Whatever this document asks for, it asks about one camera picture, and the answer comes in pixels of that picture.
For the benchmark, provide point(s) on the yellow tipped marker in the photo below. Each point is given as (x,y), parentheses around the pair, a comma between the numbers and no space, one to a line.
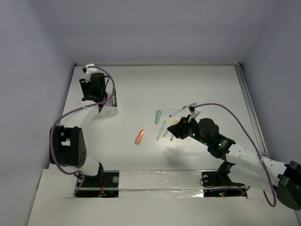
(166,132)

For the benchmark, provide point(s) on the white foam front board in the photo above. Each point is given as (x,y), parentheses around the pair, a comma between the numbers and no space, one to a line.
(54,207)

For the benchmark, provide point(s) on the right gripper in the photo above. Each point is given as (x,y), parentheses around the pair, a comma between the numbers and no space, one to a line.
(184,123)

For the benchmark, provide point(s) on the green correction tape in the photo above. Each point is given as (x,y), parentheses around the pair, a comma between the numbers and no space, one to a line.
(157,116)

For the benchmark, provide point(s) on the green ink pen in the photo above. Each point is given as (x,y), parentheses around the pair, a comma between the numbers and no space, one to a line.
(114,99)

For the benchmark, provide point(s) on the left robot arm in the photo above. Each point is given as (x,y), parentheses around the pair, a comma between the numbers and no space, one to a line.
(67,148)

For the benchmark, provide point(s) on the yellow-green highlighter pen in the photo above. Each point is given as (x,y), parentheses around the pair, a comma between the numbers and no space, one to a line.
(161,130)

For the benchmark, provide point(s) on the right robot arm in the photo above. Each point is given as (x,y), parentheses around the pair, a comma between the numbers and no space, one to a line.
(243,166)

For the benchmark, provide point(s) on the brown tipped white marker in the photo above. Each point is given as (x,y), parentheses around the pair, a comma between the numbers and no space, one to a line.
(177,111)

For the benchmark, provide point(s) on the white divided container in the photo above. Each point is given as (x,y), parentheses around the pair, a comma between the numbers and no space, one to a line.
(108,109)

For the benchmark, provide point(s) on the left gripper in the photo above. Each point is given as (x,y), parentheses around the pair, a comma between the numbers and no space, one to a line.
(84,84)

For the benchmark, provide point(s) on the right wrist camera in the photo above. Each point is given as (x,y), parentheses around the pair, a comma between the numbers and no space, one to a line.
(194,113)

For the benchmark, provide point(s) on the aluminium side rail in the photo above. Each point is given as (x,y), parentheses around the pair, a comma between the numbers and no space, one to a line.
(251,111)

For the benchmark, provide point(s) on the orange correction tape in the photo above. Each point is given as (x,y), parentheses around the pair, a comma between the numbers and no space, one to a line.
(139,137)

